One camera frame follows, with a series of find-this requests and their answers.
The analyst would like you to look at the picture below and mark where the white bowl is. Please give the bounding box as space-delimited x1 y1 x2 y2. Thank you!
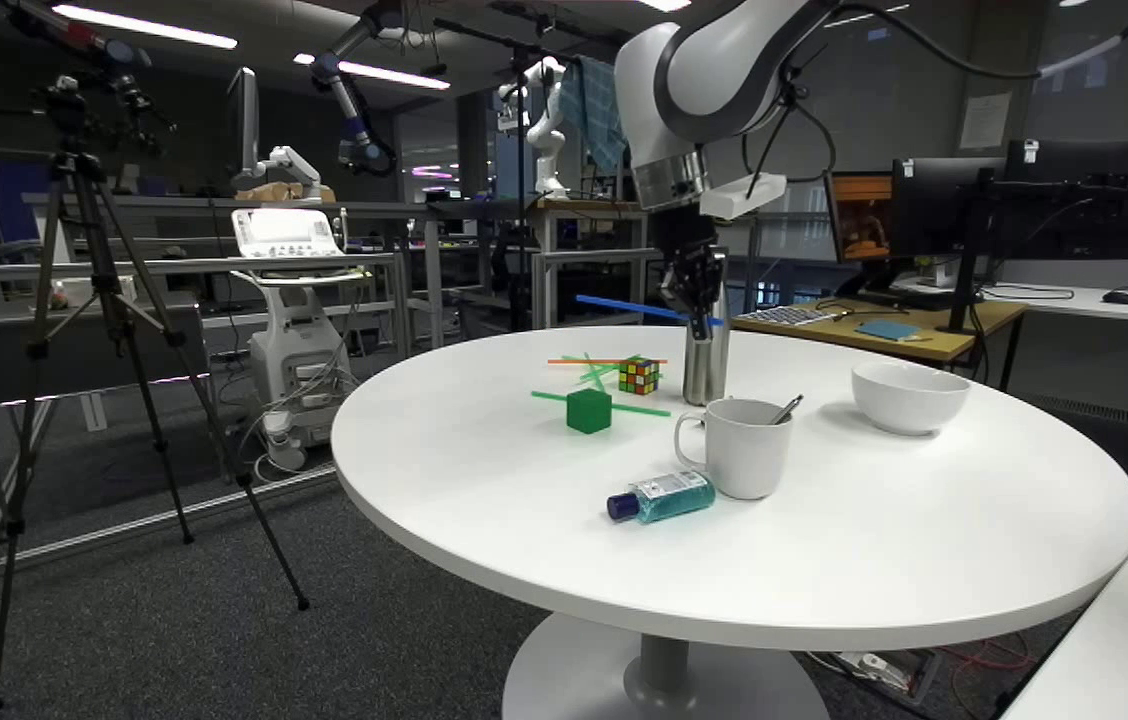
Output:
846 364 977 439

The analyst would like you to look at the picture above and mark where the metal frame workbench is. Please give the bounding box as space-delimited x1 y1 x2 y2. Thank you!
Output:
527 196 655 331

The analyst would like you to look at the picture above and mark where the wooden desk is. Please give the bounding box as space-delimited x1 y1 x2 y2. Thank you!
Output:
733 296 1028 393

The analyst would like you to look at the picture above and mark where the white medical cart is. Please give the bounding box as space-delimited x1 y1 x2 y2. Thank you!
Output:
222 139 376 481

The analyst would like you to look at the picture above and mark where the orange lit screen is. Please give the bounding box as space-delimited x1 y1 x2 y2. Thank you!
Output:
823 170 901 268

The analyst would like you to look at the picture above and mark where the green cube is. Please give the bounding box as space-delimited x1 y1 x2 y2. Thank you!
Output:
563 389 614 437

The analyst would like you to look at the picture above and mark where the Rubik's cube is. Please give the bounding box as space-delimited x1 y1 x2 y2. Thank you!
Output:
614 352 665 402

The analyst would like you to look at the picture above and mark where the long green straw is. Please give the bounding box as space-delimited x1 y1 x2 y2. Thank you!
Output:
527 384 677 421

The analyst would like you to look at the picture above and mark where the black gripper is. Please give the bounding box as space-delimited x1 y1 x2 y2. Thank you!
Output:
647 201 733 343

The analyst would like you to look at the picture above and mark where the stainless steel bottle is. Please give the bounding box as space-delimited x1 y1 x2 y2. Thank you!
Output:
678 316 737 409

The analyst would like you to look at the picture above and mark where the teal hanging cloth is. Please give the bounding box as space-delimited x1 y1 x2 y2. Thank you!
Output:
561 53 631 186

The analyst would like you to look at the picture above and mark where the orange straw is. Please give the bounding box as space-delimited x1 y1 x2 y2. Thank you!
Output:
544 352 626 372

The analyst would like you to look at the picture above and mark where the round white table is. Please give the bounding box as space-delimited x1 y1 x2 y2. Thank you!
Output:
329 326 1128 720

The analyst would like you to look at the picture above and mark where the black camera tripod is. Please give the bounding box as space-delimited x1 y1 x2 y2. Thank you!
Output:
0 146 315 717

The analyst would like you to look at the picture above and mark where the blue mouthwash bottle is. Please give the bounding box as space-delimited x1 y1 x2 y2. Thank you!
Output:
604 470 718 527

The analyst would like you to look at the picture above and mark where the black monitor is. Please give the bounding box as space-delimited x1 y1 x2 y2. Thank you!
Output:
889 136 1128 263

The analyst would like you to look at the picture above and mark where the white mug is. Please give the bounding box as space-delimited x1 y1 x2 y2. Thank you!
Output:
672 396 794 505

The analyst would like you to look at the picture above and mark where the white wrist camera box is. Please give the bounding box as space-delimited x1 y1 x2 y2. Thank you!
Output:
695 170 792 226

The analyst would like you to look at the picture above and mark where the black camera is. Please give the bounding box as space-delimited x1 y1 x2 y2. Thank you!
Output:
34 71 148 155

